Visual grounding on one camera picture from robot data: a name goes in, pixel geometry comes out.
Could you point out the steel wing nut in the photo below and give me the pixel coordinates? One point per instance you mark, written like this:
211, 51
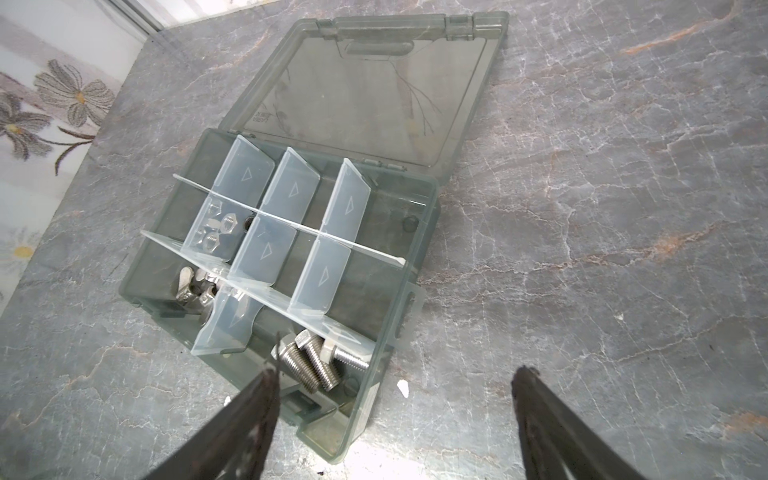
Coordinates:
188, 288
205, 286

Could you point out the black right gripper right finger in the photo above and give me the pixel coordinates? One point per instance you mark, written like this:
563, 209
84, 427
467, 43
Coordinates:
555, 443

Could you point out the steel hex bolt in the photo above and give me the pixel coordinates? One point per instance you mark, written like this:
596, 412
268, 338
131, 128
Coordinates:
330, 351
287, 352
312, 345

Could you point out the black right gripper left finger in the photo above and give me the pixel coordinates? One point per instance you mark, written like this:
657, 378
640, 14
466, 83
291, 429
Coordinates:
235, 443

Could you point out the green plastic organizer box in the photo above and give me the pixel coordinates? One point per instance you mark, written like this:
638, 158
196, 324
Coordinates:
332, 159

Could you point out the left aluminium corner post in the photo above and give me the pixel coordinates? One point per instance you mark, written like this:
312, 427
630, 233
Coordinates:
157, 15

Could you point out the steel hex nut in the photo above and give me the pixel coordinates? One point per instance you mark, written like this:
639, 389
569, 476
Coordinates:
219, 233

